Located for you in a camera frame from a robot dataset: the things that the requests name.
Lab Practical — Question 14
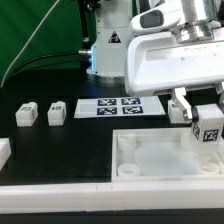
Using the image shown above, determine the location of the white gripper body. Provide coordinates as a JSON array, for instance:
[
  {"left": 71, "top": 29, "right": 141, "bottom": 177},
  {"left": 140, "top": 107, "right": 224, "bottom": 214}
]
[{"left": 124, "top": 8, "right": 224, "bottom": 96}]

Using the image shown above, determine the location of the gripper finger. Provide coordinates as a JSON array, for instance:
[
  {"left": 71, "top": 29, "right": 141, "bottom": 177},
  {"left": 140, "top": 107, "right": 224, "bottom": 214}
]
[
  {"left": 171, "top": 87, "right": 193, "bottom": 123},
  {"left": 216, "top": 81, "right": 224, "bottom": 114}
]

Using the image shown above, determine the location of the white square tabletop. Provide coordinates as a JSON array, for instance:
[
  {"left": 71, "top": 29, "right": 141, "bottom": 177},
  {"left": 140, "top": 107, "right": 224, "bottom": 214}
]
[{"left": 111, "top": 127, "right": 224, "bottom": 182}]

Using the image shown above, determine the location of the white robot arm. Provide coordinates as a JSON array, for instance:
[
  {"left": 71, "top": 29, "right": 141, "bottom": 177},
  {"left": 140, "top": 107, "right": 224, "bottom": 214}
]
[{"left": 87, "top": 0, "right": 224, "bottom": 122}]

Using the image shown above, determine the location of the white marker sheet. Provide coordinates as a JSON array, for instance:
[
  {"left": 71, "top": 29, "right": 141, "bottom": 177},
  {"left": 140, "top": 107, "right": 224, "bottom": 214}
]
[{"left": 74, "top": 96, "right": 165, "bottom": 118}]

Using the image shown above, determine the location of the green backdrop curtain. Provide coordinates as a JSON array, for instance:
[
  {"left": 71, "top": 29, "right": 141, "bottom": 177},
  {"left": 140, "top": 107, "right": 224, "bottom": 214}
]
[{"left": 0, "top": 0, "right": 151, "bottom": 88}]

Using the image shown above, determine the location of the white front fence wall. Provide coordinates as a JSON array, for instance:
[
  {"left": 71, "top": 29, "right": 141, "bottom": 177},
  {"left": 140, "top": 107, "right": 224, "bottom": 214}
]
[{"left": 0, "top": 180, "right": 224, "bottom": 214}]

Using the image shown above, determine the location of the white fence wall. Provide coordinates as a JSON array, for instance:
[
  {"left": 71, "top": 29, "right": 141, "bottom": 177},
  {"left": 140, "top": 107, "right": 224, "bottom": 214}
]
[
  {"left": 0, "top": 180, "right": 224, "bottom": 214},
  {"left": 0, "top": 138, "right": 11, "bottom": 171}
]

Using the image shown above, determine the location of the black cable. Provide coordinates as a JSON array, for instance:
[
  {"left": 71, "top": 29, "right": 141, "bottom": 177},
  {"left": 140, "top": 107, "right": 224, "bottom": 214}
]
[{"left": 6, "top": 50, "right": 88, "bottom": 83}]

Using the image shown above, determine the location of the white cable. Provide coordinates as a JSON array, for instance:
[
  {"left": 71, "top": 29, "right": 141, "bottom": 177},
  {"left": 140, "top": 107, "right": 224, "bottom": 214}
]
[{"left": 0, "top": 0, "right": 63, "bottom": 88}]

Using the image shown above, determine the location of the white left fence wall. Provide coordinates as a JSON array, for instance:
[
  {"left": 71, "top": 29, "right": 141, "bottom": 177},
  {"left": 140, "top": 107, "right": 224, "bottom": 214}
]
[{"left": 0, "top": 138, "right": 11, "bottom": 171}]

